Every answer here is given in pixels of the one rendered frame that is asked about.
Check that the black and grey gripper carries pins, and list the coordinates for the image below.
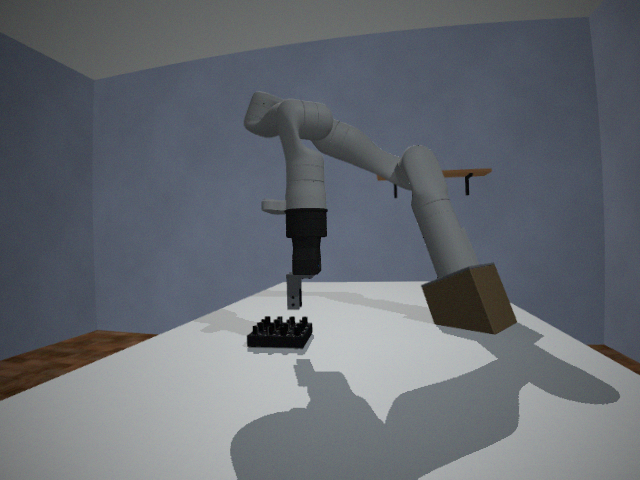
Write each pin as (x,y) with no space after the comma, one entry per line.
(306,223)

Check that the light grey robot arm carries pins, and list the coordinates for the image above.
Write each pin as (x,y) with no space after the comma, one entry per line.
(447,243)

